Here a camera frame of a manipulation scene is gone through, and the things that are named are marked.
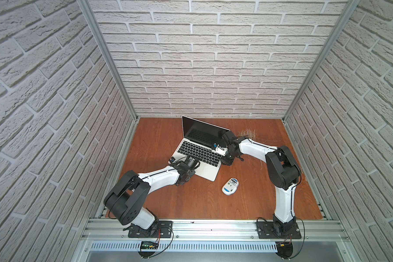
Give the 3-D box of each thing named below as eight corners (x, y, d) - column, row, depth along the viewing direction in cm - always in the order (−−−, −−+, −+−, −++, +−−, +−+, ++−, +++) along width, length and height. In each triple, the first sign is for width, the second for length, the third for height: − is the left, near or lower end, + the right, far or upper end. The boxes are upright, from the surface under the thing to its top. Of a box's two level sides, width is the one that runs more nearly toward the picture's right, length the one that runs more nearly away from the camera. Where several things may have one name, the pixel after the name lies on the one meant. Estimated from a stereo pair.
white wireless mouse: (222, 195, 86) (223, 193, 83) (221, 180, 91) (221, 178, 89) (239, 196, 86) (240, 193, 83) (236, 180, 91) (238, 178, 89)
